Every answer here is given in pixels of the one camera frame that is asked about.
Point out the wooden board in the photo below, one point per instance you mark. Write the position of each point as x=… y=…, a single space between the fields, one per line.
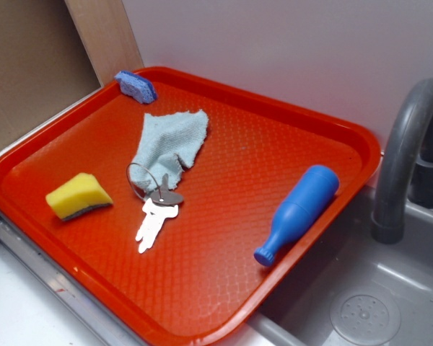
x=107 y=37

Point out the white plastic key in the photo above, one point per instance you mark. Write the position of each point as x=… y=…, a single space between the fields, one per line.
x=155 y=216

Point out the orange plastic tray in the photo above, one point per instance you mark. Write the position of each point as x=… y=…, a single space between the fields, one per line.
x=199 y=282

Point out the blue sponge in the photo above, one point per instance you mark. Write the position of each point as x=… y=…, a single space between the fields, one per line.
x=137 y=87

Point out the light blue cloth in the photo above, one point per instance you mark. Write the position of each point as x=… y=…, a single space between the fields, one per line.
x=169 y=145

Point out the blue plastic toy bottle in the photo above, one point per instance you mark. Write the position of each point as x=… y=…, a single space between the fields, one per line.
x=298 y=211

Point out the yellow sponge with grey pad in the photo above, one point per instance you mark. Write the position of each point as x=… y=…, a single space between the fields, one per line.
x=80 y=194

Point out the grey metal key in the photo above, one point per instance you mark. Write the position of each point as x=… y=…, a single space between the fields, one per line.
x=164 y=196

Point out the brown cardboard panel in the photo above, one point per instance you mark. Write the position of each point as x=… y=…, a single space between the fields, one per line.
x=44 y=67

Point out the grey plastic sink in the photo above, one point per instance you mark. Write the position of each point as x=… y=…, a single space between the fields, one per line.
x=351 y=290

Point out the grey plastic faucet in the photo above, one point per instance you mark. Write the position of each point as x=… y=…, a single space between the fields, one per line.
x=406 y=173

